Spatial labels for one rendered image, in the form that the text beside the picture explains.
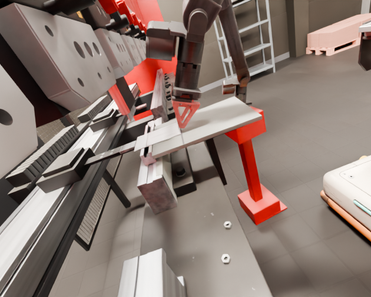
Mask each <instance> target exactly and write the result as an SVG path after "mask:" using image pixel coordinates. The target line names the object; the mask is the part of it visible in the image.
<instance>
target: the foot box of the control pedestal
mask: <svg viewBox="0 0 371 297"><path fill-rule="evenodd" d="M260 186H261V192H262V196H263V198H262V199H261V200H259V201H257V202H255V201H254V200H253V199H252V198H251V197H250V192H249V190H246V191H245V192H243V193H241V194H239V195H238V199H239V202H240V206H241V207H242V208H243V210H244V211H245V212H246V213H247V214H248V216H249V217H250V218H251V220H252V221H253V222H254V223H255V224H256V225H258V224H260V223H262V222H263V221H265V220H267V219H269V218H271V217H273V216H274V215H276V214H278V213H280V212H282V211H284V210H286V209H287V207H286V206H285V205H284V204H283V203H282V202H281V201H280V200H279V199H278V198H277V197H276V196H275V195H273V194H272V193H271V192H270V191H269V190H267V189H266V188H265V187H264V186H263V185H262V184H260Z"/></svg>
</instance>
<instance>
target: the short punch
mask: <svg viewBox="0 0 371 297"><path fill-rule="evenodd" d="M109 92H110V94H111V96H112V98H113V99H114V101H115V103H116V105H117V107H118V109H119V110H120V112H121V114H122V115H127V117H128V119H129V120H130V122H131V121H132V119H133V116H134V113H135V111H136V107H135V105H134V103H135V98H134V96H133V94H132V92H131V90H130V88H129V86H128V84H127V82H126V80H125V78H124V77H121V78H118V79H116V84H115V85H113V86H112V87H111V88H110V89H109Z"/></svg>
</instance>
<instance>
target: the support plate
mask: <svg viewBox="0 0 371 297"><path fill-rule="evenodd" d="M259 120H262V115H261V114H259V113H258V112H256V111H255V110H253V109H252V108H250V107H249V106H248V105H246V104H245V103H243V102H242V101H240V100H239V99H238V98H236V97H231V98H228V99H226V100H223V101H221V102H219V103H215V104H213V105H210V106H208V107H205V108H202V109H200V110H197V111H196V112H195V113H194V115H193V116H192V118H191V119H190V121H189V122H188V124H187V125H186V127H185V128H181V131H182V134H183V139H184V144H183V142H182V138H181V135H180V136H175V137H172V138H169V139H167V140H164V141H162V142H159V143H156V144H153V152H152V157H153V159H156V158H158V157H161V156H164V155H166V154H169V153H172V152H175V151H177V150H180V149H183V148H186V147H188V146H191V145H193V144H197V143H199V142H202V141H204V140H208V139H210V138H213V137H215V136H219V135H221V134H224V133H226V132H229V131H231V130H235V129H237V128H240V127H242V126H246V125H248V124H251V123H253V122H256V121H259ZM176 122H177V121H176V119H173V120H171V121H168V122H166V123H163V124H160V125H158V126H155V127H154V131H155V130H158V129H160V128H163V127H166V126H169V125H171V124H174V123H176Z"/></svg>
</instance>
